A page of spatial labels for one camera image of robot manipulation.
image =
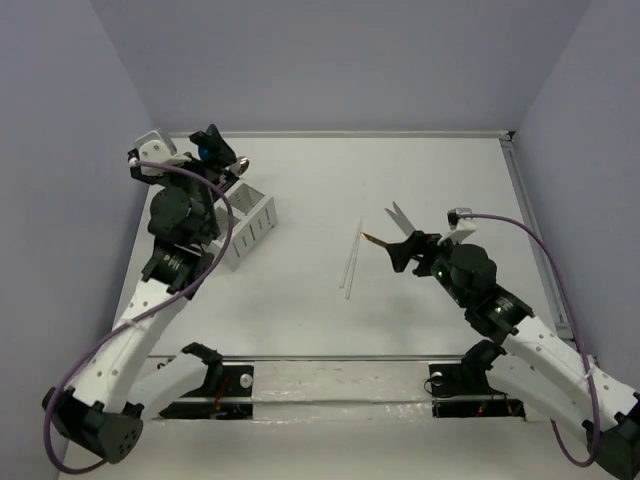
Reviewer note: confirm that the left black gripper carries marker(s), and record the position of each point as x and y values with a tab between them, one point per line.
215	163

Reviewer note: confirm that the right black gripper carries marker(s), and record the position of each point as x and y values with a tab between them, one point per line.
401	252

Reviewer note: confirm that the blue metallic spoon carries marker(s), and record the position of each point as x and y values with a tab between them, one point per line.
203	153

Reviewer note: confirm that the silver spoon pink handle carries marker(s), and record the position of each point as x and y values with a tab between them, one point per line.
244	162

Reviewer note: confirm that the clear chopstick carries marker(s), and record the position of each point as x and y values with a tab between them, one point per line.
352	254
351	276

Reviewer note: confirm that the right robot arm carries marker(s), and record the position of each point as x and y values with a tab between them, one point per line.
521	356

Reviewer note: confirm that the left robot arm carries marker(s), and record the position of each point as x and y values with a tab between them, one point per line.
102	404

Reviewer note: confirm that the white utensil container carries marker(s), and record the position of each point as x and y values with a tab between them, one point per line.
253	216

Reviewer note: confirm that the gold knife black handle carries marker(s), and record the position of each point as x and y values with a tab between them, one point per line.
374	240

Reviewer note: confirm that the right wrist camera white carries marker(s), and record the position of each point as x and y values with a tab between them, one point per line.
461	226

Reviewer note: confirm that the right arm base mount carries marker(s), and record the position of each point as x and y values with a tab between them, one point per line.
455	397

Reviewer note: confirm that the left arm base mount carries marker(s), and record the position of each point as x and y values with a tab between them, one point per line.
225	394

